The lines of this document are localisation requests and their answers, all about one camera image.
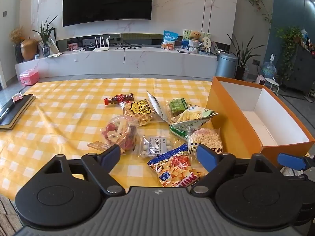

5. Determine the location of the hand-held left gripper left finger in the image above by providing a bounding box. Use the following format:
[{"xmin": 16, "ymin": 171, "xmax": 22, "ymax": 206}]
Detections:
[{"xmin": 44, "ymin": 144, "xmax": 126, "ymax": 195}]

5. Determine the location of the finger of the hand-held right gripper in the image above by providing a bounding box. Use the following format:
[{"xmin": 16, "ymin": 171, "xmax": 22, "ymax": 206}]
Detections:
[{"xmin": 277, "ymin": 153, "xmax": 315, "ymax": 171}]

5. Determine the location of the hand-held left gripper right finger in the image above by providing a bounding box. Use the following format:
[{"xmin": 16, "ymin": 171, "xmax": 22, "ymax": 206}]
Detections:
[{"xmin": 190, "ymin": 144, "xmax": 275, "ymax": 195}]

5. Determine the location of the small brown snack bar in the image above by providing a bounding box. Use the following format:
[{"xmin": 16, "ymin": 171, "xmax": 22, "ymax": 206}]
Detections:
[{"xmin": 87, "ymin": 141, "xmax": 109, "ymax": 151}]

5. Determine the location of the pink white puffs packet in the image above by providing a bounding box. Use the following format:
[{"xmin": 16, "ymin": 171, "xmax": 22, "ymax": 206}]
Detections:
[{"xmin": 187, "ymin": 127, "xmax": 224, "ymax": 155}]

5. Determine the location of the dried fruit mix packet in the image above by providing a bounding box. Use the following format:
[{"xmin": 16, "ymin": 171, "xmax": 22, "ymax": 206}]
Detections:
[{"xmin": 100, "ymin": 115, "xmax": 140, "ymax": 152}]

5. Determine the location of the orange blue chips bag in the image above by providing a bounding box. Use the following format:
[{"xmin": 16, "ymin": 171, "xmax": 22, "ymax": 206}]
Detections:
[{"xmin": 147, "ymin": 143, "xmax": 206, "ymax": 188}]

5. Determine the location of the white yogurt balls packet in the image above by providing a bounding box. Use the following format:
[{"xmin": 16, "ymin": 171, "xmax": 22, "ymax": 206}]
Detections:
[{"xmin": 138, "ymin": 135, "xmax": 183, "ymax": 159}]

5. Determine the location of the green fries snack bag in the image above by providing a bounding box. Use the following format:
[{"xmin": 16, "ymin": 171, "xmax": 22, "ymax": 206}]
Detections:
[{"xmin": 170, "ymin": 105, "xmax": 219, "ymax": 138}]

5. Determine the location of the waffle packet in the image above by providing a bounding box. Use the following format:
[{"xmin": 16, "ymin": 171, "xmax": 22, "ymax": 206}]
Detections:
[{"xmin": 120, "ymin": 99, "xmax": 158, "ymax": 126}]

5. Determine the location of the orange cardboard box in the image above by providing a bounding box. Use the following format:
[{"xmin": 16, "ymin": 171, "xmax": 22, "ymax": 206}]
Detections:
[{"xmin": 206, "ymin": 76, "xmax": 315, "ymax": 162}]

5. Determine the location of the small cola bottle candy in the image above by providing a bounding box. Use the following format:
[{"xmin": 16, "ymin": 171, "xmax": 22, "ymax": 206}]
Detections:
[{"xmin": 104, "ymin": 93, "xmax": 135, "ymax": 106}]

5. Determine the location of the green raisin packet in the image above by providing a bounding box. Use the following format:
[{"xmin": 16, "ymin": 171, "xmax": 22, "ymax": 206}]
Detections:
[{"xmin": 167, "ymin": 98, "xmax": 190, "ymax": 117}]

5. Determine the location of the silver white snack packet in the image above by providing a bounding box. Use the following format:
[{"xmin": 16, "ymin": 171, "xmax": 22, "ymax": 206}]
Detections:
[{"xmin": 146, "ymin": 91, "xmax": 171, "ymax": 124}]

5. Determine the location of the white stool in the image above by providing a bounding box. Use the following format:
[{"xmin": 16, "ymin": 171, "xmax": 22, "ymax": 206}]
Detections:
[{"xmin": 264, "ymin": 77, "xmax": 281, "ymax": 94}]

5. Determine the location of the potted long-leaf plant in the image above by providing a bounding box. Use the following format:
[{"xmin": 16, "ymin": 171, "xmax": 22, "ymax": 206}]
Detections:
[{"xmin": 227, "ymin": 33, "xmax": 265, "ymax": 80}]

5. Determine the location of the white marble TV console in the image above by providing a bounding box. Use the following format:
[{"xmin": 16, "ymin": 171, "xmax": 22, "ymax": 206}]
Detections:
[{"xmin": 14, "ymin": 45, "xmax": 219, "ymax": 80}]

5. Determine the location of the blue grey cabinet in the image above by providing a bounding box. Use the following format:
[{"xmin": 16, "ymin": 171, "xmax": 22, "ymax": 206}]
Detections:
[{"xmin": 287, "ymin": 45, "xmax": 315, "ymax": 97}]

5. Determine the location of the grey trash can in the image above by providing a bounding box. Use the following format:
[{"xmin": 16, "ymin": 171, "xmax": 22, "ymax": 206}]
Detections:
[{"xmin": 218, "ymin": 52, "xmax": 239, "ymax": 79}]

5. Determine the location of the black notebook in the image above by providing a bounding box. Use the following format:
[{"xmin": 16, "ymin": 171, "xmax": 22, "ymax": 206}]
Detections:
[{"xmin": 0, "ymin": 93, "xmax": 36, "ymax": 130}]

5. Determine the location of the white router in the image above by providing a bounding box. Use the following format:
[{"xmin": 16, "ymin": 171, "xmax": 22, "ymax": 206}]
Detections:
[{"xmin": 93, "ymin": 36, "xmax": 111, "ymax": 52}]

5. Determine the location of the pink storage box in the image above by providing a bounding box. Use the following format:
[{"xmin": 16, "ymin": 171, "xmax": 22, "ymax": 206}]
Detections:
[{"xmin": 19, "ymin": 69, "xmax": 39, "ymax": 86}]

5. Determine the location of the teddy bear in basket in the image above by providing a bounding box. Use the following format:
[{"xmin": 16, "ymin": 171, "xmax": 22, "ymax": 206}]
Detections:
[{"xmin": 189, "ymin": 31, "xmax": 202, "ymax": 54}]

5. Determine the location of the green ivy plant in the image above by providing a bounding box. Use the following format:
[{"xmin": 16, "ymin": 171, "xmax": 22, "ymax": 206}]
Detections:
[{"xmin": 276, "ymin": 26, "xmax": 305, "ymax": 80}]

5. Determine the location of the green printed board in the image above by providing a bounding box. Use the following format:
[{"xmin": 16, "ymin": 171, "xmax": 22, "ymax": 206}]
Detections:
[{"xmin": 183, "ymin": 29, "xmax": 212, "ymax": 42}]

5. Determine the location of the green plant in glass vase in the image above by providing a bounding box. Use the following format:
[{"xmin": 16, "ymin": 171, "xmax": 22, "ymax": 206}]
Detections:
[{"xmin": 32, "ymin": 15, "xmax": 58, "ymax": 58}]

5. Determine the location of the blue snack bag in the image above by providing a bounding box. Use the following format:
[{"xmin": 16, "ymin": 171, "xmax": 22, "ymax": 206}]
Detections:
[{"xmin": 161, "ymin": 31, "xmax": 178, "ymax": 50}]

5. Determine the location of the golden vase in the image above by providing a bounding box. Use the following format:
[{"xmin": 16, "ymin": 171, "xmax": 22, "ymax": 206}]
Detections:
[{"xmin": 20, "ymin": 39, "xmax": 38, "ymax": 61}]

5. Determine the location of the dark vase with dried flowers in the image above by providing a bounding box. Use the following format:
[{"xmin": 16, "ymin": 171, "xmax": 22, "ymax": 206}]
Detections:
[{"xmin": 9, "ymin": 27, "xmax": 25, "ymax": 63}]

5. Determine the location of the hanging vine plant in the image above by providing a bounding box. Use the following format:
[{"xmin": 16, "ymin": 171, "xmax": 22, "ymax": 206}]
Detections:
[{"xmin": 242, "ymin": 0, "xmax": 274, "ymax": 31}]

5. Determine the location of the black cable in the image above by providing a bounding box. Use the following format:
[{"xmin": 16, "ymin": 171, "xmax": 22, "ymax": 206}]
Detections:
[{"xmin": 118, "ymin": 43, "xmax": 143, "ymax": 65}]

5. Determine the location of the black wall television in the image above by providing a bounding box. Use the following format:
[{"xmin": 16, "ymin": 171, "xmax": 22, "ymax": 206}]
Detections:
[{"xmin": 62, "ymin": 0, "xmax": 155, "ymax": 27}]

